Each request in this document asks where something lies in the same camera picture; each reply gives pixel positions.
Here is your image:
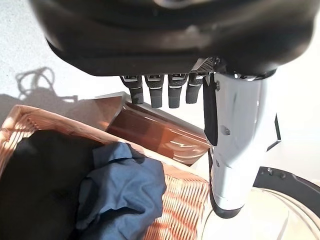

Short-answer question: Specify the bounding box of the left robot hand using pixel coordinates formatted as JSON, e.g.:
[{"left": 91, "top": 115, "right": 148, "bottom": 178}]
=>
[{"left": 27, "top": 0, "right": 317, "bottom": 220}]

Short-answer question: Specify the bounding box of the blue garment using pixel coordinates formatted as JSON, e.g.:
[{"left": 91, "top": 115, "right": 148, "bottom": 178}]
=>
[{"left": 74, "top": 141, "right": 168, "bottom": 240}]

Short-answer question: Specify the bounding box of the woven wicker laundry basket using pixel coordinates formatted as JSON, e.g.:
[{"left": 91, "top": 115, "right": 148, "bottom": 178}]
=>
[{"left": 0, "top": 104, "right": 211, "bottom": 240}]

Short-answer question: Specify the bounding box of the black garment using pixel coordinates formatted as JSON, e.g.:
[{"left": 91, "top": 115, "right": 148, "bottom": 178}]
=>
[{"left": 0, "top": 129, "right": 109, "bottom": 240}]

